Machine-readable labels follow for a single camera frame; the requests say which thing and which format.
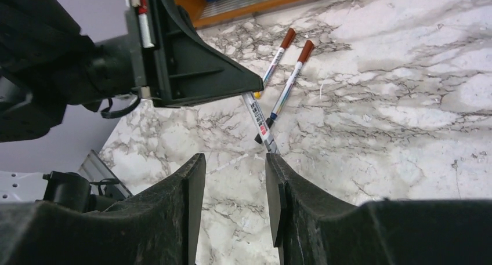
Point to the white marker black tip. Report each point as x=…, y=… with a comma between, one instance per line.
x=282, y=99

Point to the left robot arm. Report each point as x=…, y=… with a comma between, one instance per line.
x=47, y=64

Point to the brown pen cap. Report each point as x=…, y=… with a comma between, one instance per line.
x=306, y=52
x=289, y=37

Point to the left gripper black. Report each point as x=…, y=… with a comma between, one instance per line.
x=163, y=58

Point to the white pen green end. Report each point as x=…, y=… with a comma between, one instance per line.
x=260, y=122

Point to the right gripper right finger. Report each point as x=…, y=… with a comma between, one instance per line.
x=311, y=226

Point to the white marker yellow end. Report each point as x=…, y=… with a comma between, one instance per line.
x=273, y=64

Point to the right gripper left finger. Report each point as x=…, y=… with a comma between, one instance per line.
x=160, y=225

